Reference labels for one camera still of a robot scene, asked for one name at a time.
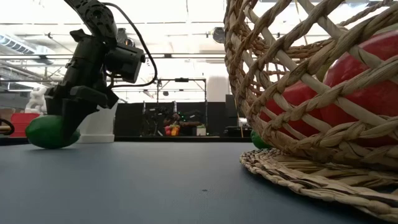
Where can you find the distant toy fruit pile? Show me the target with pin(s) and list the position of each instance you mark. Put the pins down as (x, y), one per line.
(172, 130)

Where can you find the white column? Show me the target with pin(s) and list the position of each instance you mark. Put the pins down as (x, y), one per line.
(217, 88)

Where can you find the round woven straw placemat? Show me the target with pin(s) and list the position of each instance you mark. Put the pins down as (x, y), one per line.
(311, 183)

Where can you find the red box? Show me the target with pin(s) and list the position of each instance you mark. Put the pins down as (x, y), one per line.
(20, 121)

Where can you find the black metal frame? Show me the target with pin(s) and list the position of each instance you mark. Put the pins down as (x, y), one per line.
(182, 80)

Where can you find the black cabinet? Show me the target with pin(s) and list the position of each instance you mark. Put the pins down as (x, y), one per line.
(230, 107)

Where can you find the brown cardboard box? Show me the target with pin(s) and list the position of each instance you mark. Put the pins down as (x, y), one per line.
(5, 112)

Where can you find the silver ventilation duct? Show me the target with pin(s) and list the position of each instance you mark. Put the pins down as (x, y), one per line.
(15, 43)

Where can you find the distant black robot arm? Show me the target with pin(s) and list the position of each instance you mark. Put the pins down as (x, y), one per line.
(155, 115)

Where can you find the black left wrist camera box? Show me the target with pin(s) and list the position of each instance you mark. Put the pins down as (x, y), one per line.
(124, 62)

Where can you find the small green lime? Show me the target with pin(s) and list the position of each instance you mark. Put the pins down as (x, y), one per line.
(258, 141)

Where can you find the long ceiling light bar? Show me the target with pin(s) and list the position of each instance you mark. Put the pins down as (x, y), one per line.
(186, 55)

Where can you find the white sculpture figure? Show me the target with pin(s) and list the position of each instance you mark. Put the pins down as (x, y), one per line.
(37, 102)

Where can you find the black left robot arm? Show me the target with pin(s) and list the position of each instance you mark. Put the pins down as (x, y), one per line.
(94, 15)

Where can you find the red round fruit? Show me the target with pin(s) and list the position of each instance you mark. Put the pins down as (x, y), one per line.
(298, 93)

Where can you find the white hexagonal plant pot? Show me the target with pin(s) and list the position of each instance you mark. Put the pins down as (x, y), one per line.
(99, 127)

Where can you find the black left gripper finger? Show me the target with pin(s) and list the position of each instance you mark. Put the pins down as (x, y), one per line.
(76, 121)
(54, 105)

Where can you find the grey ceiling pipe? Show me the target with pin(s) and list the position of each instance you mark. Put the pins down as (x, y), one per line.
(31, 80)

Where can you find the glossy red apple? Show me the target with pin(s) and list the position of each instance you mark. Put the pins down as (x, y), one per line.
(345, 71)

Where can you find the person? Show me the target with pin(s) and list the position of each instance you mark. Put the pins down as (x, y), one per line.
(186, 123)

